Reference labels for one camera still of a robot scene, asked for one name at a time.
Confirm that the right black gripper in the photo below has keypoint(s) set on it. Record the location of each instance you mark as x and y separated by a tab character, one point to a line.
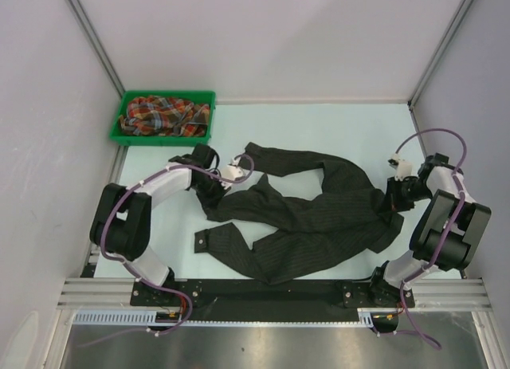
393	196

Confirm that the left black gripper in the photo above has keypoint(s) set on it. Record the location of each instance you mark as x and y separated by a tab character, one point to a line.
213	201

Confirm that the black pinstripe long sleeve shirt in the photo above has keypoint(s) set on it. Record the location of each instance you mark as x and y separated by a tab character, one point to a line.
271	238

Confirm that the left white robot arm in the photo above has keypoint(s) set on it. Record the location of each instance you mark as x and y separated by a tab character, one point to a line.
121	227

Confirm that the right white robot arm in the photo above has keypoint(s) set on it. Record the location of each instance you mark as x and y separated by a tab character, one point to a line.
446	236

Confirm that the plaid long sleeve shirt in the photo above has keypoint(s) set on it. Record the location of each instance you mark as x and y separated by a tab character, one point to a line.
165	116

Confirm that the green plastic bin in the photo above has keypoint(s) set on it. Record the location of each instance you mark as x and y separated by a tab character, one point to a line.
198	96

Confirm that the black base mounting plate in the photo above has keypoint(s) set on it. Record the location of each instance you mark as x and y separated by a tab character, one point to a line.
297	301

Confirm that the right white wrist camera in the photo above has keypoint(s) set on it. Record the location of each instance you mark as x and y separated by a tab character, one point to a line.
402	168

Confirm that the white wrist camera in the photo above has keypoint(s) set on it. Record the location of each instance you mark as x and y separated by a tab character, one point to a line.
402	168
232	173

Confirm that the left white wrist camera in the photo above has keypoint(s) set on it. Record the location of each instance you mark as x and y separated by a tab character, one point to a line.
232	173

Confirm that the aluminium frame rail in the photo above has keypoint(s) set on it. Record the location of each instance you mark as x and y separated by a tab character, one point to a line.
429	294

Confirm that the white slotted cable duct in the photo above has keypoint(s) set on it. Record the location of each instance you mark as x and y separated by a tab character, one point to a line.
153	319

